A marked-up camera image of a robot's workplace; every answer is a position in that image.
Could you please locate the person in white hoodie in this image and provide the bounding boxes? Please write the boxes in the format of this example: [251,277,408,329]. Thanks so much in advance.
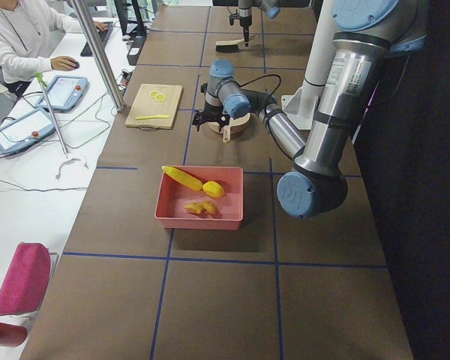
[0,0,110,99]

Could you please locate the brown toy ginger root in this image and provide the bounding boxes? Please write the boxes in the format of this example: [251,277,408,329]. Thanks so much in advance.
[183,201,218,215]

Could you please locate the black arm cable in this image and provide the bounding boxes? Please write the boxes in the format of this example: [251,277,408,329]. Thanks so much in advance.
[239,73,283,104]

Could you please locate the beige hand brush black bristles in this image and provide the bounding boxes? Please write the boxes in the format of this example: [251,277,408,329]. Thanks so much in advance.
[214,38,250,53]

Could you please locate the yellow toy corn cob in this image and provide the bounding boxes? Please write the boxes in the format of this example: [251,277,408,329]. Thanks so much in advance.
[161,165,203,191]

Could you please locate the reacher grabber stick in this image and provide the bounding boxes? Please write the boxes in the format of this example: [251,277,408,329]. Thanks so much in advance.
[35,72,89,180]

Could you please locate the aluminium frame post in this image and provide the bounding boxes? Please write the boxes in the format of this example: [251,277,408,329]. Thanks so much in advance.
[70,0,125,113]

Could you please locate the yellow plastic toy knife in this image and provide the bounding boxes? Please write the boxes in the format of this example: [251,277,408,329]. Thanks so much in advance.
[135,114,170,121]

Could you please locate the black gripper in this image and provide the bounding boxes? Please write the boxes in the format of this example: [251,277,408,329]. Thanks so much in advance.
[192,103,230,131]
[229,7,252,47]

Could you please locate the wooden cutting board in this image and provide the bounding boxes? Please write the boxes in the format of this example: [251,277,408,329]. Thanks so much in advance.
[125,83,183,130]

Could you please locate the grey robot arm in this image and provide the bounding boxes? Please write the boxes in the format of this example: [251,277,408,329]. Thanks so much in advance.
[229,0,281,47]
[193,1,428,218]

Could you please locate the blue teach pendant tablet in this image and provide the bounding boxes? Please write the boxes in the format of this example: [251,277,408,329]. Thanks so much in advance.
[0,108,56,155]
[38,75,89,113]

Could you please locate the toy lemon slice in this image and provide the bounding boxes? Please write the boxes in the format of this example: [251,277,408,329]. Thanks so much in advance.
[154,93,167,102]
[149,91,162,99]

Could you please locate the pink plastic bin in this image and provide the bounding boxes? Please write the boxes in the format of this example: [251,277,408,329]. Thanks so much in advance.
[154,166,244,230]

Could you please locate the black keyboard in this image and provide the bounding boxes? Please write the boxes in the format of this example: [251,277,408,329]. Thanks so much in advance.
[79,21,115,58]

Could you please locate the beige plastic dustpan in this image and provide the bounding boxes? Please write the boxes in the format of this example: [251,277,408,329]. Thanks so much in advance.
[208,114,251,143]

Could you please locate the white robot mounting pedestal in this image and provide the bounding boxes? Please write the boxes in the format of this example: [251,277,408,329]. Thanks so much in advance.
[280,0,357,131]

